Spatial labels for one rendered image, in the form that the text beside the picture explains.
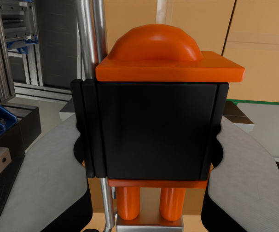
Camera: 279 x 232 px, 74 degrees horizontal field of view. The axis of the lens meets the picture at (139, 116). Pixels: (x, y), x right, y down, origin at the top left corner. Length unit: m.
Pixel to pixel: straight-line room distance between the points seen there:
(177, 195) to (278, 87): 0.71
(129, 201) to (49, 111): 1.38
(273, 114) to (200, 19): 1.09
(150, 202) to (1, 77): 0.52
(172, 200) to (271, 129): 1.53
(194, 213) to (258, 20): 0.58
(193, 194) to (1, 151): 0.41
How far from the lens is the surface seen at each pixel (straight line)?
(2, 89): 0.63
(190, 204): 0.46
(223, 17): 0.69
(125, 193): 0.17
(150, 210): 0.20
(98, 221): 0.47
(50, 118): 1.54
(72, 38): 1.06
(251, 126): 0.77
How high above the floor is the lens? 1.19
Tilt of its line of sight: 62 degrees down
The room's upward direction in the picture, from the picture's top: 175 degrees counter-clockwise
